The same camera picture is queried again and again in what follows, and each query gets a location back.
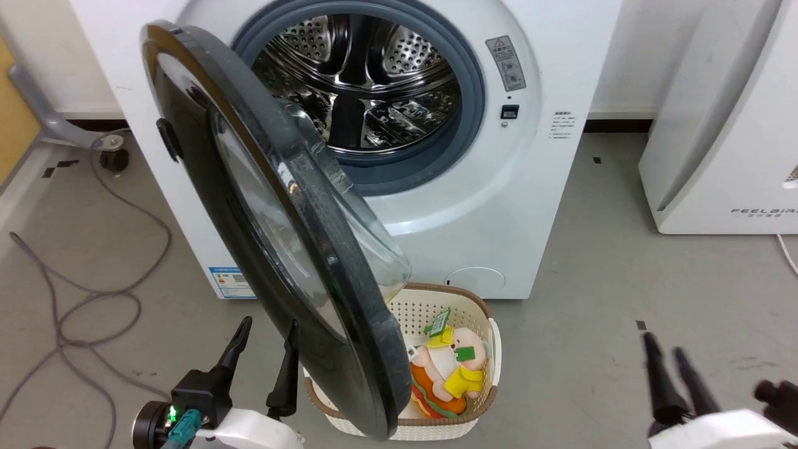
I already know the round white filter cover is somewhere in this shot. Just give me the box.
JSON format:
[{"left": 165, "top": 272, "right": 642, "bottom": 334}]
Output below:
[{"left": 444, "top": 267, "right": 506, "bottom": 299}]

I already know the blue energy label sticker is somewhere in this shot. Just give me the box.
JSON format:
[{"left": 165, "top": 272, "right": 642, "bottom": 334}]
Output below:
[{"left": 209, "top": 267, "right": 257, "bottom": 300}]

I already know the black round glass washer door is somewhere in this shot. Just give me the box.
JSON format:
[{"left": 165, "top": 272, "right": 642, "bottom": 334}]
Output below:
[{"left": 140, "top": 20, "right": 413, "bottom": 441}]

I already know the cream perforated laundry basket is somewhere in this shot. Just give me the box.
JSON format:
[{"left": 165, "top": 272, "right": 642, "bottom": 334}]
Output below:
[{"left": 304, "top": 282, "right": 502, "bottom": 442}]

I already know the green paper tag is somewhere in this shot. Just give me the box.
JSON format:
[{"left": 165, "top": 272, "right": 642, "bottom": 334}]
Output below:
[{"left": 424, "top": 309, "right": 453, "bottom": 338}]

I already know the orange burger plush toy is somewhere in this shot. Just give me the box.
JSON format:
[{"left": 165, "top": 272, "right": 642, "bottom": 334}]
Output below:
[{"left": 408, "top": 362, "right": 468, "bottom": 420}]

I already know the grey warning sticker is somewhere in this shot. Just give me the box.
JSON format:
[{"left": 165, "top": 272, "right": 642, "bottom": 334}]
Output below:
[{"left": 485, "top": 36, "right": 527, "bottom": 93}]

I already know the grey chair leg with caster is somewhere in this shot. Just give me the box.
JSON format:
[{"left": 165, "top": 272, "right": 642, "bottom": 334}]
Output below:
[{"left": 7, "top": 62, "right": 129, "bottom": 151}]

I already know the black caster wheel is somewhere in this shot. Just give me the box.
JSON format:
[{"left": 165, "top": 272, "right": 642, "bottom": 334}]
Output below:
[{"left": 99, "top": 134, "right": 131, "bottom": 173}]

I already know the plush doll in yellow shirt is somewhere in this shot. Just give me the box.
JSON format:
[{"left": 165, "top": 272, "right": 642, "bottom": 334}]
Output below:
[{"left": 408, "top": 326, "right": 491, "bottom": 403}]

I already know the grey floor cable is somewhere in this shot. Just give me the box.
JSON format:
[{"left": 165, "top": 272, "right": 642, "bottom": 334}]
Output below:
[{"left": 0, "top": 128, "right": 173, "bottom": 449}]

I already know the yellow wooden board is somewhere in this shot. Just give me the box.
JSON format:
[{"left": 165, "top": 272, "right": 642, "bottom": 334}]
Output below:
[{"left": 0, "top": 37, "right": 42, "bottom": 188}]

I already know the black round module with LED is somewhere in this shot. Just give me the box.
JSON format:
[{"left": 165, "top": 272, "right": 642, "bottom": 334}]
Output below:
[{"left": 132, "top": 401, "right": 174, "bottom": 449}]

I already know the teal cable connector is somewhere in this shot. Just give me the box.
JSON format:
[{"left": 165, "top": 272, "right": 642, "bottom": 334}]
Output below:
[{"left": 161, "top": 408, "right": 204, "bottom": 449}]

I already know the small printed text sticker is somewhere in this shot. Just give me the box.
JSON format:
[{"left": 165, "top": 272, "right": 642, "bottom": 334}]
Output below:
[{"left": 550, "top": 112, "right": 577, "bottom": 140}]

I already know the stainless steel washer drum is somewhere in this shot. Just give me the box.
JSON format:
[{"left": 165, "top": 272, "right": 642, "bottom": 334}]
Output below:
[{"left": 252, "top": 14, "right": 463, "bottom": 156}]

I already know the grey rubber door gasket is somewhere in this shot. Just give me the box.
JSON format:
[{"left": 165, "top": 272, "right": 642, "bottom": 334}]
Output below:
[{"left": 232, "top": 0, "right": 486, "bottom": 197}]

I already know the white front-load washing machine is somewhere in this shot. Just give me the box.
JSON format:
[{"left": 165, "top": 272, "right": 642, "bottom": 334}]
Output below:
[{"left": 69, "top": 0, "right": 624, "bottom": 301}]

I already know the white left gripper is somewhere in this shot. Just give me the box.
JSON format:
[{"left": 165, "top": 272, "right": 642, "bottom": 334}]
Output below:
[{"left": 171, "top": 316, "right": 306, "bottom": 449}]

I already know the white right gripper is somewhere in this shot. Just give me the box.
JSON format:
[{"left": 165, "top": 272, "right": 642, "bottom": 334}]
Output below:
[{"left": 643, "top": 332, "right": 798, "bottom": 449}]

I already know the white floor cable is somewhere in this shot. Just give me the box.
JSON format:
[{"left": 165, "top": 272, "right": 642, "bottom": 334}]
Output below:
[{"left": 775, "top": 234, "right": 798, "bottom": 279}]

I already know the white air purifier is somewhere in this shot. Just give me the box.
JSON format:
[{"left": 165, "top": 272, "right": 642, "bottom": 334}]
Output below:
[{"left": 638, "top": 0, "right": 798, "bottom": 236}]

